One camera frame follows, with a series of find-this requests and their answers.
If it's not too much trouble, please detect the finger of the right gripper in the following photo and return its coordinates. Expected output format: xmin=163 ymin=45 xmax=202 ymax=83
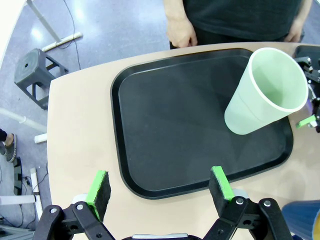
xmin=294 ymin=56 xmax=320 ymax=83
xmin=295 ymin=84 xmax=320 ymax=133

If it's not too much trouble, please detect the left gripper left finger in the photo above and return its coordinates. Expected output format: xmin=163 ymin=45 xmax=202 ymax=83
xmin=32 ymin=170 xmax=118 ymax=240

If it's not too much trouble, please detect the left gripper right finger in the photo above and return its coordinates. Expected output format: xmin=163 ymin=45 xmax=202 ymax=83
xmin=199 ymin=165 xmax=293 ymax=240

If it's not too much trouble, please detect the tall pale green cup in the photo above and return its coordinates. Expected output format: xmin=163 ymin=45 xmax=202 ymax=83
xmin=223 ymin=47 xmax=310 ymax=136

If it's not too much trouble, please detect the person's left forearm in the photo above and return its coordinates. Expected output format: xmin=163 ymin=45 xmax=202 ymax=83
xmin=292 ymin=0 xmax=313 ymax=26

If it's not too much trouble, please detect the person's right forearm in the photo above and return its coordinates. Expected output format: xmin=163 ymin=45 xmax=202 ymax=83
xmin=162 ymin=0 xmax=187 ymax=20

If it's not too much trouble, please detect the person's left hand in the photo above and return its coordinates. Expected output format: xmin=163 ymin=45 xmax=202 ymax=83
xmin=284 ymin=18 xmax=306 ymax=43

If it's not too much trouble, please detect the person's right hand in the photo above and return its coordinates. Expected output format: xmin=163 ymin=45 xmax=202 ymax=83
xmin=166 ymin=14 xmax=198 ymax=49

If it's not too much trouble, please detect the black plastic tray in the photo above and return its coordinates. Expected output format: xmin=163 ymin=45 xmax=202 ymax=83
xmin=293 ymin=44 xmax=320 ymax=60
xmin=109 ymin=47 xmax=295 ymax=200

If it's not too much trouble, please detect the white table foot bar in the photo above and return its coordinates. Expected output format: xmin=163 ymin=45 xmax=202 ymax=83
xmin=0 ymin=167 xmax=44 ymax=222
xmin=0 ymin=107 xmax=48 ymax=145

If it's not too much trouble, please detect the blue mug yellow inside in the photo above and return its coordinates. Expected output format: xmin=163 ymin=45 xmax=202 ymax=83
xmin=281 ymin=199 xmax=320 ymax=240

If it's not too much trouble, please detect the person's black t-shirt torso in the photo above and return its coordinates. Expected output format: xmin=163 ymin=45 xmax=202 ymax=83
xmin=162 ymin=0 xmax=313 ymax=43

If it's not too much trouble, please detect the grey sneaker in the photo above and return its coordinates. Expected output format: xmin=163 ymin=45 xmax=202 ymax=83
xmin=5 ymin=133 xmax=18 ymax=163

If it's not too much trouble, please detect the grey plastic stool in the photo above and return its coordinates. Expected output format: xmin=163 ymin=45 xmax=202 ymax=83
xmin=13 ymin=48 xmax=70 ymax=111

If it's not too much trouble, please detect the white side table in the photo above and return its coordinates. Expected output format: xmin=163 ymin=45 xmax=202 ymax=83
xmin=0 ymin=0 xmax=84 ymax=66

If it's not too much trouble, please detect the black floor cable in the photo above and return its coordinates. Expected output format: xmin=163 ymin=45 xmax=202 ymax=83
xmin=61 ymin=0 xmax=82 ymax=71

